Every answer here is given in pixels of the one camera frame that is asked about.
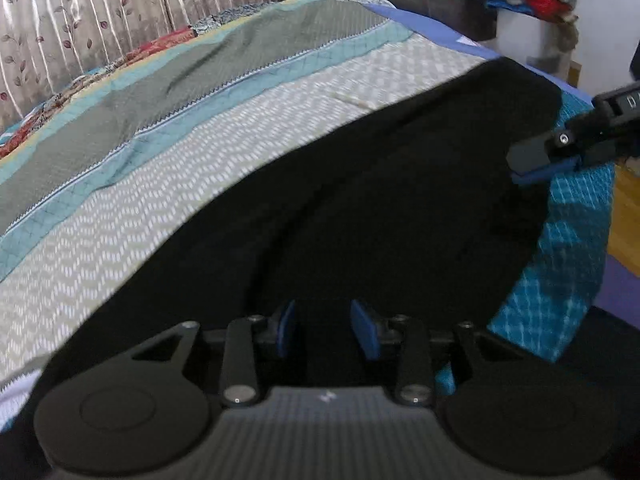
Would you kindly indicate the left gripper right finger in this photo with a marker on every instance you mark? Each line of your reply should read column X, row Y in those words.
column 371, row 330

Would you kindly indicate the black pants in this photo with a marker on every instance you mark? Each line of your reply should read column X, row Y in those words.
column 411, row 210

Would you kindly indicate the patterned teal grey bedsheet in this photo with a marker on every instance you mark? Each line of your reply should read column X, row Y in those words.
column 152, row 146

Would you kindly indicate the floral beige curtain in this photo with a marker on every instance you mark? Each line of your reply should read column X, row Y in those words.
column 46, row 44

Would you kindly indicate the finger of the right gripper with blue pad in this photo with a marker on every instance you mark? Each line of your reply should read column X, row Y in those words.
column 540, row 158

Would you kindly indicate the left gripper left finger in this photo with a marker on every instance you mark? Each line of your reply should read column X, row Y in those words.
column 277, row 333

